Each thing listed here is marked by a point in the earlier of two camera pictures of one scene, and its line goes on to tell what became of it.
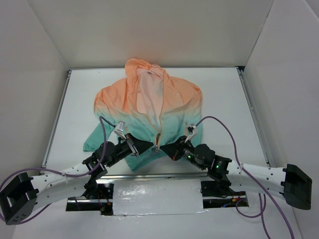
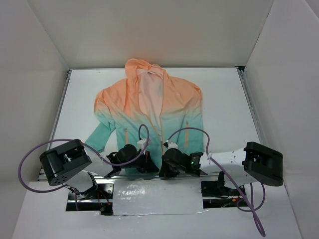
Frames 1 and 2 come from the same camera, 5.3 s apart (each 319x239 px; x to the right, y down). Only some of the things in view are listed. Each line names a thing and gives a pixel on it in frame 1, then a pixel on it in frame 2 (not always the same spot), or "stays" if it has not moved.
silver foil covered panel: x=157 y=196 stays
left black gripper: x=133 y=145 to x=148 y=164
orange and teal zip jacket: x=152 y=105 stays
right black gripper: x=180 y=148 to x=165 y=169
